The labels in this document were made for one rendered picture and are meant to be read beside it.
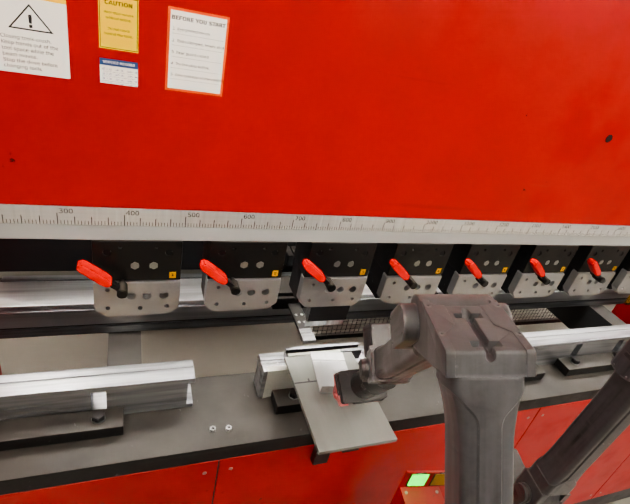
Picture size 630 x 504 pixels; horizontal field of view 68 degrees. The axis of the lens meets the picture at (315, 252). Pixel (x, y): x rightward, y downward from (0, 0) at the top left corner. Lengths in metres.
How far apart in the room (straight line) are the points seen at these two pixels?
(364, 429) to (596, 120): 0.83
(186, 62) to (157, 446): 0.78
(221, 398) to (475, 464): 0.86
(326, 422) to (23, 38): 0.85
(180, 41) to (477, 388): 0.60
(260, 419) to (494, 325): 0.82
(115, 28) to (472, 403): 0.64
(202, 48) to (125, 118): 0.16
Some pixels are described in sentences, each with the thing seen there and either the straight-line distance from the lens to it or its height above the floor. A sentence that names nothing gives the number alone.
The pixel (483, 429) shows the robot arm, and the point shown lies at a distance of 0.43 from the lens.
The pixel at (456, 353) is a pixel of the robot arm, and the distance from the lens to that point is 0.40.
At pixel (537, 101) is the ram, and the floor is 1.67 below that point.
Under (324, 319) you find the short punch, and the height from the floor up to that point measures 1.11.
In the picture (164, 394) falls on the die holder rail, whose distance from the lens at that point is 1.15.
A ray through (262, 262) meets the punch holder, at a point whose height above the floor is 1.29.
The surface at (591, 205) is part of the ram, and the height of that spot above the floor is 1.46.
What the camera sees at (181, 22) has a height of 1.70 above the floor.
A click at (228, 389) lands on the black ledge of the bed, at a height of 0.88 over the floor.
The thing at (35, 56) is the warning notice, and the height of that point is 1.63.
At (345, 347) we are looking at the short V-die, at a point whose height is 0.99.
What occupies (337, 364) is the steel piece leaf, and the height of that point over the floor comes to 1.00.
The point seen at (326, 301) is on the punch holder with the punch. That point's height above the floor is 1.19.
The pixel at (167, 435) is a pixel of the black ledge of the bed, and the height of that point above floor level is 0.87.
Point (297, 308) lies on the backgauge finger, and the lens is 1.30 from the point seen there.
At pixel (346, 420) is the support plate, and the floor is 1.00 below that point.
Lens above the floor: 1.80
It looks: 30 degrees down
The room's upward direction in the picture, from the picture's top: 14 degrees clockwise
